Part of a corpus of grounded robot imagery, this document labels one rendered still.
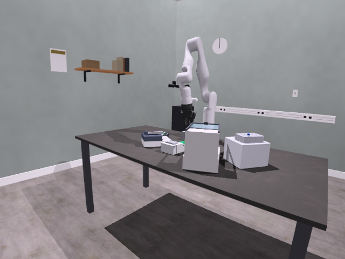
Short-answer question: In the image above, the white balance with glass enclosure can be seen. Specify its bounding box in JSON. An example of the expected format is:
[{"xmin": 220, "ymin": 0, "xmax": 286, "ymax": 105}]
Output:
[{"xmin": 182, "ymin": 122, "xmax": 220, "ymax": 173}]

